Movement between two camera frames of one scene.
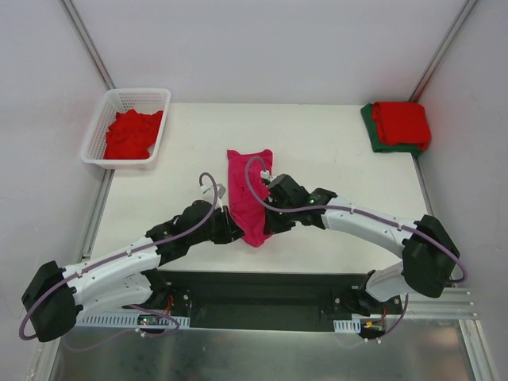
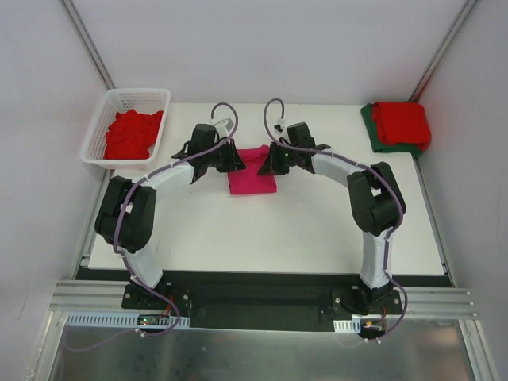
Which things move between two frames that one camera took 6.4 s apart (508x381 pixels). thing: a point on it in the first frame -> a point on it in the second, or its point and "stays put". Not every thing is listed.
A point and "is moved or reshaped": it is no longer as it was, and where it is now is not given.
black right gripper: (271, 221) -> (280, 159)
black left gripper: (228, 224) -> (230, 155)
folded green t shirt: (377, 146) stays put
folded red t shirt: (402, 123) stays put
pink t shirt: (248, 213) is moved or reshaped
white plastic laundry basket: (126, 132) stays put
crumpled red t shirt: (132, 134) stays put
